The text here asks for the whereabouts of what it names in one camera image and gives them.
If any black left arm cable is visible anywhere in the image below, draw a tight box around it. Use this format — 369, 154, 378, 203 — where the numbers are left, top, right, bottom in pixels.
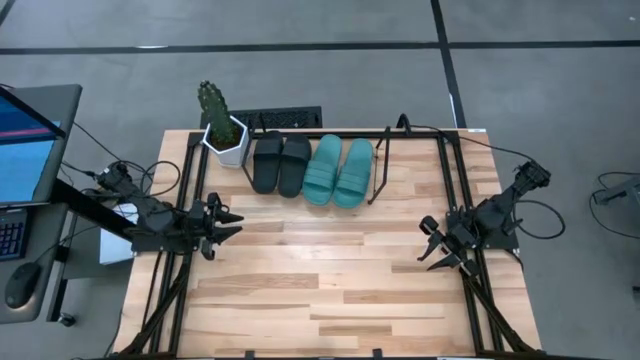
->
130, 159, 182, 199

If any white hexagonal plant pot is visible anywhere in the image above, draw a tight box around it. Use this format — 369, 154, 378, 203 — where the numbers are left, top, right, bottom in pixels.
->
201, 115, 251, 169

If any black wire shoe shelf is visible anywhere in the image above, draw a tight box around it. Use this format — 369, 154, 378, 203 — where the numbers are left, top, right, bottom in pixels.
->
241, 113, 393, 206

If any teal rubber slide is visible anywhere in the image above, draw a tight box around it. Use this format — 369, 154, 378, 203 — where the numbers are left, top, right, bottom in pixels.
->
332, 137, 375, 210
301, 133, 344, 207

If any black computer mouse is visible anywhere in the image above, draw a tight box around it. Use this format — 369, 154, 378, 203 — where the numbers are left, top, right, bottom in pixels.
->
3, 261, 42, 310

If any black aluminium table frame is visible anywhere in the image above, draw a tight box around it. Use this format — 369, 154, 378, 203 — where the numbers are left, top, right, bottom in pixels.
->
113, 127, 549, 360

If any black keyboard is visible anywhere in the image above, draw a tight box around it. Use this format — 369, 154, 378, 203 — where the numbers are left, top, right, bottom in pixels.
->
199, 105, 324, 131

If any grey side desk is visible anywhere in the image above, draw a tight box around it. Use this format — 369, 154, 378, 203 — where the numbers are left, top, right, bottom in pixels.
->
0, 83, 84, 326

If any grey floor stand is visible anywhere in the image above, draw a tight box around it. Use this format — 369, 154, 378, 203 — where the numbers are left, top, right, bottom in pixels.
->
593, 174, 640, 207

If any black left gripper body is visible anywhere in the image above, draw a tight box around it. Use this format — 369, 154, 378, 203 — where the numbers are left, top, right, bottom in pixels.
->
187, 192, 226, 262

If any laptop with blue screen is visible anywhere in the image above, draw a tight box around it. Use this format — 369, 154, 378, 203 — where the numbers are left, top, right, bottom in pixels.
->
0, 85, 69, 262

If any white box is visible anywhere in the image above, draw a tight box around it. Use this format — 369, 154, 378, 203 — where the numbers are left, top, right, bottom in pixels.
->
98, 201, 141, 267

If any black right arm cable loop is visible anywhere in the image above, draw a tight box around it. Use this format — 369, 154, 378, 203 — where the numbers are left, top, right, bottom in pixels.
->
514, 198, 568, 241

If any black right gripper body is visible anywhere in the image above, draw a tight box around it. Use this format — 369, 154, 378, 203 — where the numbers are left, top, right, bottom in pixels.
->
418, 214, 482, 277

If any green cactus plant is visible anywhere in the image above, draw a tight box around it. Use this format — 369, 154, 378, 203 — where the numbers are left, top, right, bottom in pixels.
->
197, 79, 242, 149

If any black support beam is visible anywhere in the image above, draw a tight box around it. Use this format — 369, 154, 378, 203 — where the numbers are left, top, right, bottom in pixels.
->
49, 178, 140, 242

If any black floor cable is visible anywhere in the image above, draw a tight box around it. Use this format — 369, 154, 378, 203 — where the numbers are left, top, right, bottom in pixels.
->
588, 171, 640, 241

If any black rubber slide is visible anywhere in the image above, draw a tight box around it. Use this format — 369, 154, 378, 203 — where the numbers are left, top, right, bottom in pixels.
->
251, 129, 285, 195
277, 132, 313, 199

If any black cable along table edge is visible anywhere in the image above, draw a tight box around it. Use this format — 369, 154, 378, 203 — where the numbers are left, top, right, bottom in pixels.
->
396, 113, 536, 162

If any thin black desk cable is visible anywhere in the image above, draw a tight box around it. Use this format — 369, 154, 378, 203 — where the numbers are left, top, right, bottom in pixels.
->
59, 119, 151, 184

